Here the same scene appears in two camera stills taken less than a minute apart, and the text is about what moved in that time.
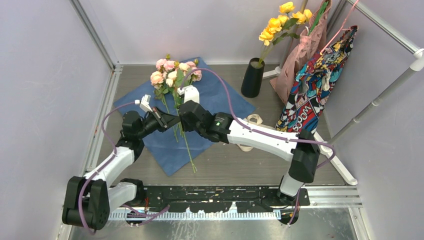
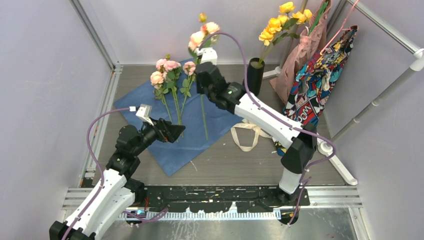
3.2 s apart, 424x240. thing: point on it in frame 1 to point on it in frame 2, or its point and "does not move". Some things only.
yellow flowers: x=278 y=27 does not move
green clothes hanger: x=318 y=17 does not move
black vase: x=252 y=83 does not move
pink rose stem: x=170 y=67 to x=205 y=29
